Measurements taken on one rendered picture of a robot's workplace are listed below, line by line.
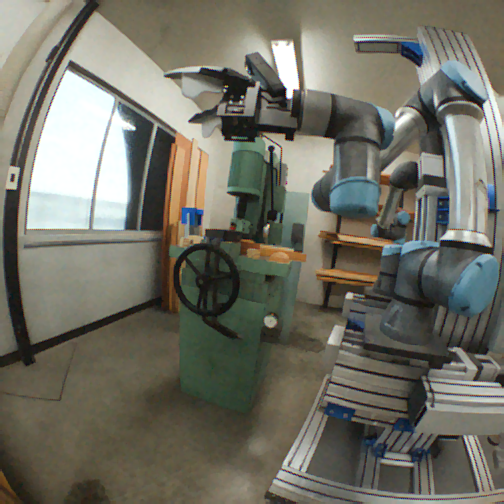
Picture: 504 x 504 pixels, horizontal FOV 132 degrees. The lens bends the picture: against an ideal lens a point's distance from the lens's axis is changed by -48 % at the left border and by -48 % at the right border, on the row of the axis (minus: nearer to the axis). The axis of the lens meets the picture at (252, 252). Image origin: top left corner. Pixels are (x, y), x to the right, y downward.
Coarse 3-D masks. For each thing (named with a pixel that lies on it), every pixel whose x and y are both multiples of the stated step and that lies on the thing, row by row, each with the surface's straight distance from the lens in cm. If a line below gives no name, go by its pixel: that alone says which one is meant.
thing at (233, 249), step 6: (204, 240) 90; (222, 246) 87; (228, 246) 86; (234, 246) 90; (240, 246) 97; (204, 252) 90; (210, 252) 89; (228, 252) 86; (234, 252) 91; (204, 258) 90; (210, 258) 89; (234, 258) 92
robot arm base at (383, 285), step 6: (378, 276) 106; (384, 276) 103; (390, 276) 102; (396, 276) 103; (378, 282) 104; (384, 282) 102; (390, 282) 102; (372, 288) 108; (378, 288) 103; (384, 288) 101; (390, 288) 101; (384, 294) 101; (390, 294) 101
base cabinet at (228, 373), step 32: (192, 288) 107; (192, 320) 113; (224, 320) 104; (256, 320) 99; (192, 352) 122; (224, 352) 112; (256, 352) 106; (192, 384) 137; (224, 384) 125; (256, 384) 134
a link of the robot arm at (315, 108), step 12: (312, 96) 34; (324, 96) 34; (300, 108) 33; (312, 108) 33; (324, 108) 33; (300, 120) 34; (312, 120) 33; (324, 120) 33; (300, 132) 35; (312, 132) 35; (324, 132) 35
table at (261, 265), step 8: (176, 248) 109; (184, 248) 107; (176, 256) 110; (192, 256) 104; (240, 256) 94; (264, 256) 106; (200, 264) 92; (224, 264) 87; (240, 264) 95; (248, 264) 93; (256, 264) 92; (264, 264) 92; (272, 264) 91; (280, 264) 91; (288, 264) 90; (256, 272) 93; (264, 272) 92; (272, 272) 92; (280, 272) 91; (288, 272) 94
